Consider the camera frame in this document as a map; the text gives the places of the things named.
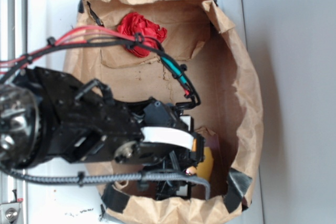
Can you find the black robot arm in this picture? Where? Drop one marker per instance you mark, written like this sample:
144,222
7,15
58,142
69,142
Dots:
47,114

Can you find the brown paper bag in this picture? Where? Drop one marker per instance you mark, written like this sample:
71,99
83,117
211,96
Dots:
190,24

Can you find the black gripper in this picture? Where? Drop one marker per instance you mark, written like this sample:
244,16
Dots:
169,144

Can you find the aluminium frame rail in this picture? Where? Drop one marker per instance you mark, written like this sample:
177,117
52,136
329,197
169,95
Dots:
16,103

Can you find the yellow green sponge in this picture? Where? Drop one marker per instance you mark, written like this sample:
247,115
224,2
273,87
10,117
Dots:
205,168

